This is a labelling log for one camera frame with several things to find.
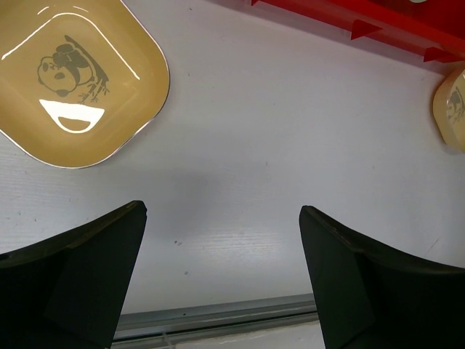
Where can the yellow square plate right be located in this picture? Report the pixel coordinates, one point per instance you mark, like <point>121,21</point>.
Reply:
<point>448,110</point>

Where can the yellow square plate left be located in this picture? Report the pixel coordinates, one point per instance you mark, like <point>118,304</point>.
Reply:
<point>79,79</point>

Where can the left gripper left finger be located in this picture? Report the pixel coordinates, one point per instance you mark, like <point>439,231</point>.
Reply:
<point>68,291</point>

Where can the aluminium rail front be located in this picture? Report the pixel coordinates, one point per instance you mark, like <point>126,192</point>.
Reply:
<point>149,324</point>

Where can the red plastic bin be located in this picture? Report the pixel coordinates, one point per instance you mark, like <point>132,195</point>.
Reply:
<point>433,30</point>

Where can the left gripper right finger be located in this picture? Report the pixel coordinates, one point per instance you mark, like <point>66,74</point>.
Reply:
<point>371,295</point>

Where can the yellow square plate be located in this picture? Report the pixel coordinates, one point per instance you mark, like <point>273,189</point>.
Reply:
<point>79,79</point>
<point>448,110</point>

